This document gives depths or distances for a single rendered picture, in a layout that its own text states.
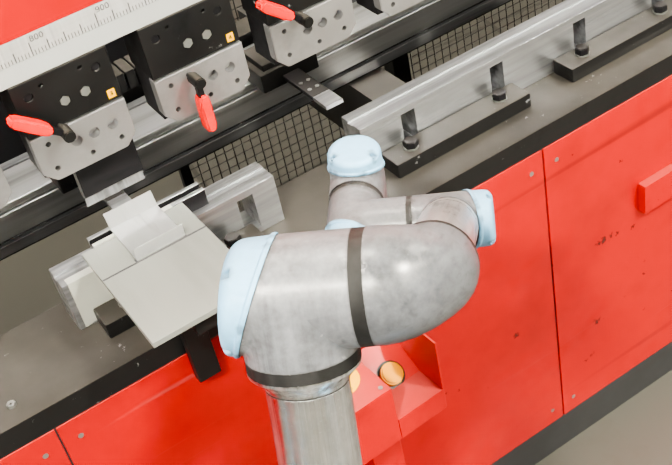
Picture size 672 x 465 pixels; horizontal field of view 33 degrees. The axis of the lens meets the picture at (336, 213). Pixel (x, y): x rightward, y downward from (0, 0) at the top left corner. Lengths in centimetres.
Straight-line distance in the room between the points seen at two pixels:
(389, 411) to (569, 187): 63
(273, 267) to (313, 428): 17
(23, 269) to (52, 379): 175
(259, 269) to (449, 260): 18
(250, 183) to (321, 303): 86
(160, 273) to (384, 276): 73
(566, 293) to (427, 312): 129
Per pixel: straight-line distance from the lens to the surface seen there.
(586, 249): 231
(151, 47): 167
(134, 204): 183
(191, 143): 210
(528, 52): 213
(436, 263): 106
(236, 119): 213
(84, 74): 164
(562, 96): 213
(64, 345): 185
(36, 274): 350
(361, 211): 145
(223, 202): 186
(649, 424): 269
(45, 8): 159
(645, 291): 254
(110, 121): 170
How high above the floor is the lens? 206
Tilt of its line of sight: 38 degrees down
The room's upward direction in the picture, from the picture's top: 13 degrees counter-clockwise
